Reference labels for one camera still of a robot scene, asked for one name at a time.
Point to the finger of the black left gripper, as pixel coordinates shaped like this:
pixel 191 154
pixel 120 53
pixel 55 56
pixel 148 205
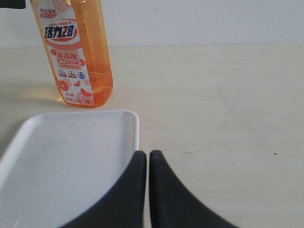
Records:
pixel 13 4

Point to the white rectangular plastic tray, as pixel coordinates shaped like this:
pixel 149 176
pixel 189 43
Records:
pixel 58 165

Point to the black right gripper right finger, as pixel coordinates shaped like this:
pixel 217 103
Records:
pixel 172 205

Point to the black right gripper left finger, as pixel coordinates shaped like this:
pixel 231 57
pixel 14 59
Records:
pixel 122 206

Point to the orange dish soap bottle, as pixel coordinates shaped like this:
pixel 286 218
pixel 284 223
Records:
pixel 74 37

